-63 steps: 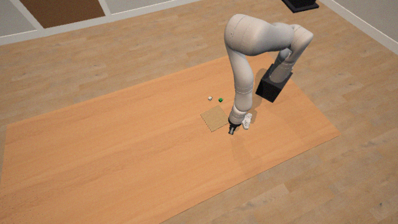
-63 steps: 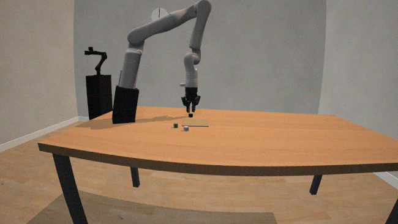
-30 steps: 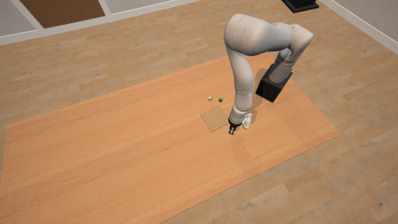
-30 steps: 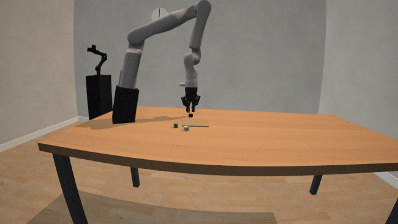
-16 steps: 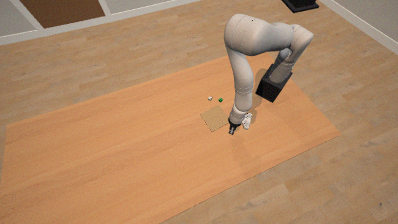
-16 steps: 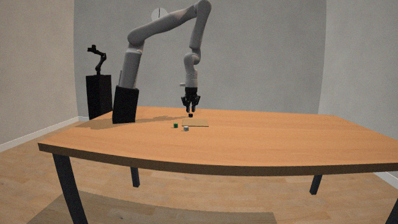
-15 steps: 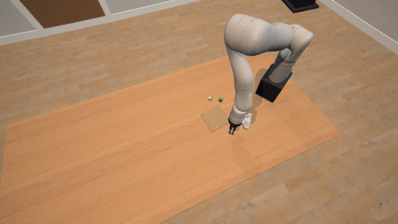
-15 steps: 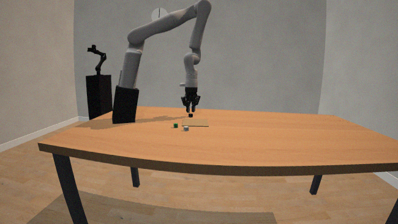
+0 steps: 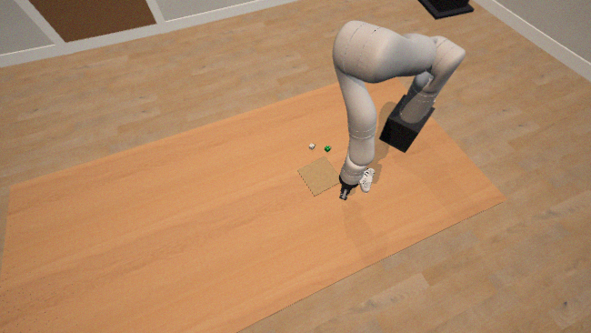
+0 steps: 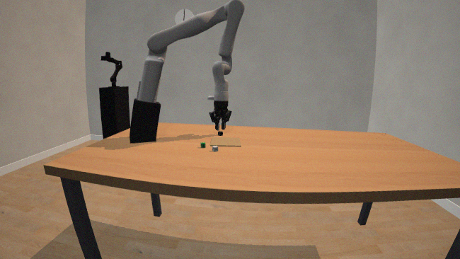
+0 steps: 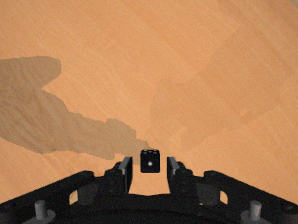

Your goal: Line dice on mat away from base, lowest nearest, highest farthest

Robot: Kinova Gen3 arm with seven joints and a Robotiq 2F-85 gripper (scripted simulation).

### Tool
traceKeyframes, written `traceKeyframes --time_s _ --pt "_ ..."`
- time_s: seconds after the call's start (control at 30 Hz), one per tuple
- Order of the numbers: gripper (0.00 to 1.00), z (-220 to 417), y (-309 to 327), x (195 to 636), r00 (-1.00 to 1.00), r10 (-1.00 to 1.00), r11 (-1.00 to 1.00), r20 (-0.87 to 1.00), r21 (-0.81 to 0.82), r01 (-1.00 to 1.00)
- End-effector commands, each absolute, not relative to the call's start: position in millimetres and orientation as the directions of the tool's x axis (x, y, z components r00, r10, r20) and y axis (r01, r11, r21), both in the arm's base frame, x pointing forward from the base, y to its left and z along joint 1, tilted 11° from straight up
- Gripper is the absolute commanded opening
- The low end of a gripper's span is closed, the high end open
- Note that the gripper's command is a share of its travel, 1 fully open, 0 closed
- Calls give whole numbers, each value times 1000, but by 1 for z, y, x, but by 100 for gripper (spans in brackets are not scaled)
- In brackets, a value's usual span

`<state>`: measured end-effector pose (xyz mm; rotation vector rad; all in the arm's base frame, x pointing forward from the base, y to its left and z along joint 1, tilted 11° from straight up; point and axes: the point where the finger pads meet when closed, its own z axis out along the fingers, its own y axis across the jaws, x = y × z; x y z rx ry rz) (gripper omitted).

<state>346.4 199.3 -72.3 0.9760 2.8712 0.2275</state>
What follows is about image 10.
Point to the tan square mat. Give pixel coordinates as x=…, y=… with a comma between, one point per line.
x=225, y=141

